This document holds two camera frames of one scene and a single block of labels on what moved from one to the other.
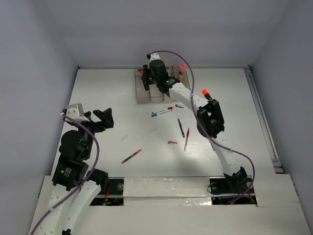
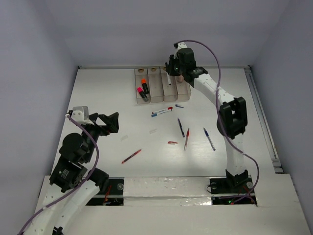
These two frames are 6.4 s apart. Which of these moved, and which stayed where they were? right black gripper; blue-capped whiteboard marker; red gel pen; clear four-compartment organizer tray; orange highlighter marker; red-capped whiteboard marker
Moved: orange highlighter marker; right black gripper
Stayed: red gel pen; clear four-compartment organizer tray; red-capped whiteboard marker; blue-capped whiteboard marker
